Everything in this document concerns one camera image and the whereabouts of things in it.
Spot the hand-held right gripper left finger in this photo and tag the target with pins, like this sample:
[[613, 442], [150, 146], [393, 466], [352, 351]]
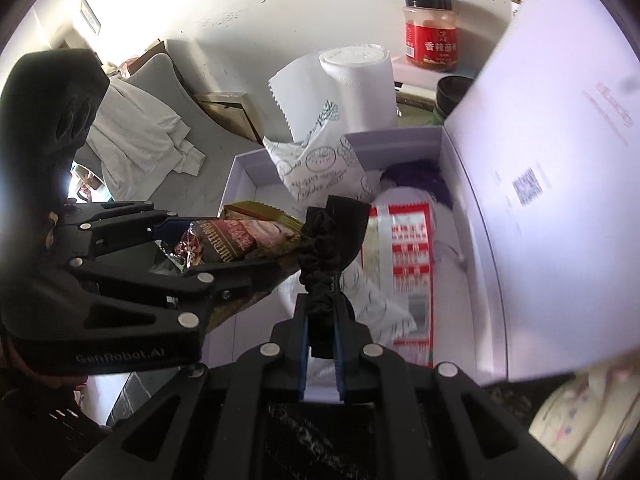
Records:
[[302, 360]]

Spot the grey chair cushion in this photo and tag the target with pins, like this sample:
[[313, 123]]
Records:
[[220, 170]]

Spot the lavender gift box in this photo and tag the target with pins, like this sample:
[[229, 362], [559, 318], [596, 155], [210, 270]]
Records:
[[550, 210]]

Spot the red snack packet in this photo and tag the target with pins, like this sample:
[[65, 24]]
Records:
[[407, 260]]

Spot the leaning gold picture frame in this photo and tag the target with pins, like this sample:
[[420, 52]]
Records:
[[230, 110]]

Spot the red sauce jar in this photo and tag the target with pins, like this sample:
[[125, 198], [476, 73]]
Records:
[[430, 35]]

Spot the white cloth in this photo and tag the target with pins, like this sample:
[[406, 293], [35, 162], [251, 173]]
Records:
[[135, 135]]

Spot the printed tissue packet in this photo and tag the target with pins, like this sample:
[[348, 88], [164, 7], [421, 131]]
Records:
[[375, 305], [315, 170]]

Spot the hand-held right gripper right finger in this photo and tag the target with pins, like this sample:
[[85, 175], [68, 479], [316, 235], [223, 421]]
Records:
[[341, 365]]

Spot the white cartoon water bottle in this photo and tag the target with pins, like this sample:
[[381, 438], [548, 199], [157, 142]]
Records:
[[570, 415]]

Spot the brown snack packet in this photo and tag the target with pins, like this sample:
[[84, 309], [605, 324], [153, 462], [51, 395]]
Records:
[[240, 240]]

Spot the black scrunchie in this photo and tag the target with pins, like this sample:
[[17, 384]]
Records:
[[325, 250]]

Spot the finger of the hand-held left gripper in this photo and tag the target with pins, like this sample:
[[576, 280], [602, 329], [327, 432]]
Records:
[[115, 220], [165, 280]]

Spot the white paper towel roll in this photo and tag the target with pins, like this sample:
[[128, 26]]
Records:
[[357, 95]]

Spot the small wall picture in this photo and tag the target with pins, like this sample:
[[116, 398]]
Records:
[[90, 14]]

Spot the cardboard box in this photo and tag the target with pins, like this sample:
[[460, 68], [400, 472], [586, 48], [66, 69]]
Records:
[[152, 52]]

